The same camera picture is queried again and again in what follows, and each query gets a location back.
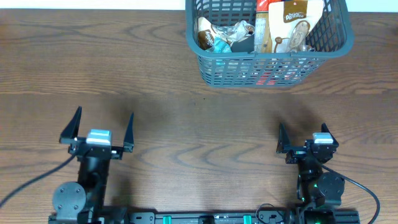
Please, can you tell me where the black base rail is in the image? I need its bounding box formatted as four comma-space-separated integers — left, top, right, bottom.
47, 207, 360, 224

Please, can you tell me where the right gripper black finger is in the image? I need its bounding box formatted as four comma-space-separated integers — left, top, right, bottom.
321, 123, 339, 146
276, 123, 291, 154

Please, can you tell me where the teal white snack packet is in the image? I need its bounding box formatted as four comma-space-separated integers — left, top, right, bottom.
206, 37, 232, 53

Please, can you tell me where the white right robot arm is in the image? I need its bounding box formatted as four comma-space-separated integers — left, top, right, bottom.
276, 123, 345, 223

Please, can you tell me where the beige Paritree dried food bag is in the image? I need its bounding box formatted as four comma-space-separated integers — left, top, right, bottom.
197, 17, 255, 50

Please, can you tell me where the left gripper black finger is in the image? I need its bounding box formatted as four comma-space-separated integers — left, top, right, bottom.
59, 106, 82, 144
123, 113, 134, 152

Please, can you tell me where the spaghetti packet orange and tan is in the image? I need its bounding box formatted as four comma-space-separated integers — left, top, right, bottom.
254, 0, 280, 53

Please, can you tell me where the grey plastic basket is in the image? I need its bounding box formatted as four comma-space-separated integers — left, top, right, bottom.
185, 0, 354, 87

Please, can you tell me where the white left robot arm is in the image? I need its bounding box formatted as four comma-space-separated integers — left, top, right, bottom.
49, 106, 134, 223

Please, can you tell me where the beige Paritree snack bag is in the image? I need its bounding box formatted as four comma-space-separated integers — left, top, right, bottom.
269, 0, 325, 53

